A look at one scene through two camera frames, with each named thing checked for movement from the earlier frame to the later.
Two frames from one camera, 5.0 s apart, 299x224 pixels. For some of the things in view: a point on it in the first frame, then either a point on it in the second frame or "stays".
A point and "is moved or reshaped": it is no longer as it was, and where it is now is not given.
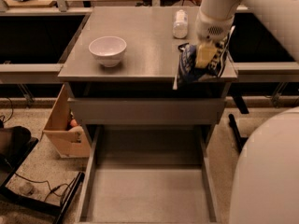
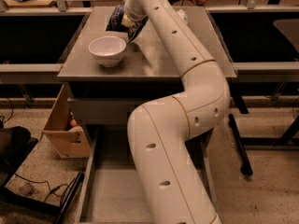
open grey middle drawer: [149, 175] stays
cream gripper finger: [205, 54] -> [127, 21]
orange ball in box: [73, 122] stays
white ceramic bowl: [108, 50] stays
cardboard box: [67, 142] stays
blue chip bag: [188, 71] is moved or reshaped
